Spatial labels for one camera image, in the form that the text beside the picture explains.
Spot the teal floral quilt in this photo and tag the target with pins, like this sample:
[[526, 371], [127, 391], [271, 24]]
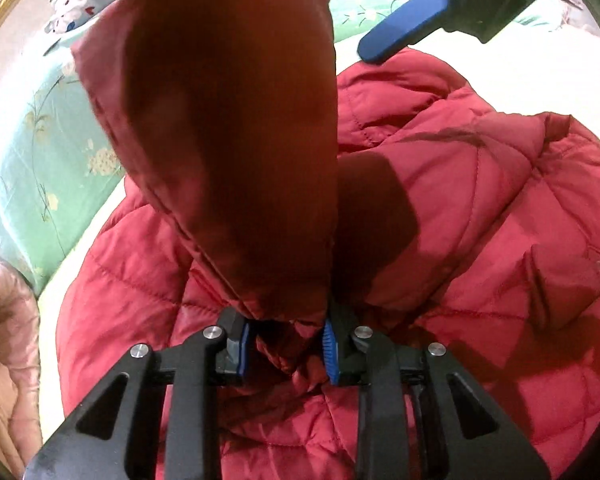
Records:
[[35, 160]]

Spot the red quilted jacket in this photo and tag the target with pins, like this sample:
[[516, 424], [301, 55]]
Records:
[[460, 200]]

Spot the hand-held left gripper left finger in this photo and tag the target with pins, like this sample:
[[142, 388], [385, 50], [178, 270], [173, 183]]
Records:
[[241, 349]]

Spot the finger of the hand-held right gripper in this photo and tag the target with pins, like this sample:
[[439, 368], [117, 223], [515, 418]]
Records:
[[400, 22]]

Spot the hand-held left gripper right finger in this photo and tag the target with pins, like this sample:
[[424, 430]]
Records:
[[330, 351]]

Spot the pink quilt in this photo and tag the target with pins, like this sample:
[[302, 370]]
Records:
[[5, 360]]

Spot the light green bed sheet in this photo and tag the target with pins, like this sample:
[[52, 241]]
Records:
[[530, 80]]

